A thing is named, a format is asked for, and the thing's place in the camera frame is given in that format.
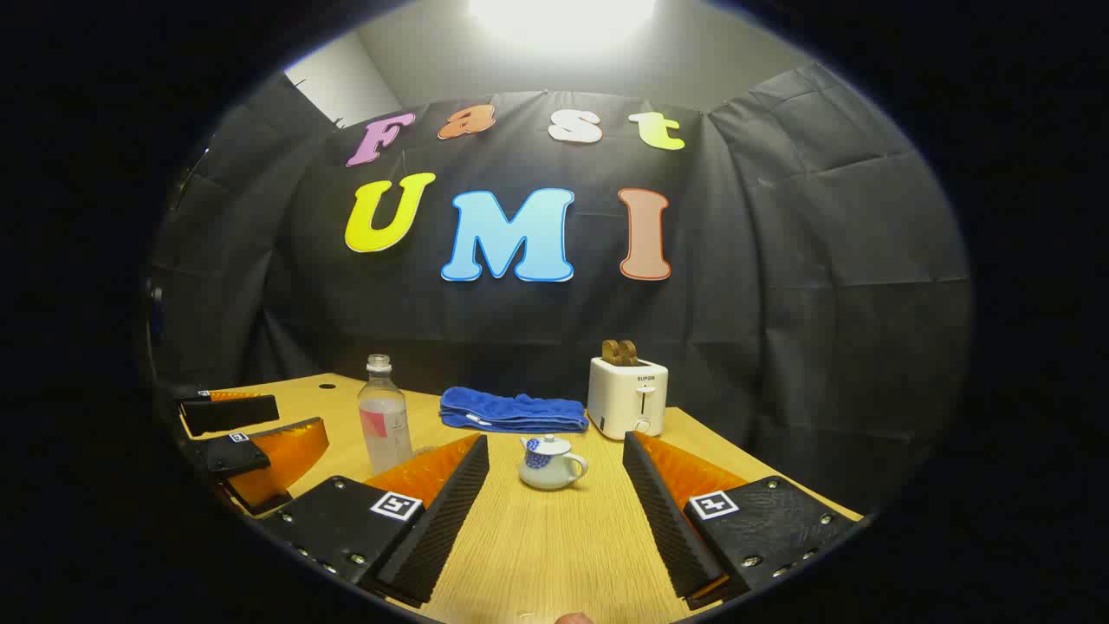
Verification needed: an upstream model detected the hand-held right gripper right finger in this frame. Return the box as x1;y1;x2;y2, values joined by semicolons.
622;430;866;606

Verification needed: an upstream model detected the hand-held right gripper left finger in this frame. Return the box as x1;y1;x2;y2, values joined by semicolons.
258;433;491;606

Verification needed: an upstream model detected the clear plastic water bottle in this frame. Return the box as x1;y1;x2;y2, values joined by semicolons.
358;354;414;475

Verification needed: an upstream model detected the white blue-patterned teacup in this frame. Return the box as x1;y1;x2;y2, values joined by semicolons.
518;438;589;491

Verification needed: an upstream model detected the folded blue towel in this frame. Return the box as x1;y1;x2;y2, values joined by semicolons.
438;387;590;434

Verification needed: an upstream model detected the white toaster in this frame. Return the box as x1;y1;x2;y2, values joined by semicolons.
587;355;669;441

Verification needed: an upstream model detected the black backdrop cloth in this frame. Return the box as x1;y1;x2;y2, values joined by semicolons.
147;65;971;512

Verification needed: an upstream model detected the ceiling light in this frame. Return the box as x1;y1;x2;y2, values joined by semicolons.
468;0;659;53

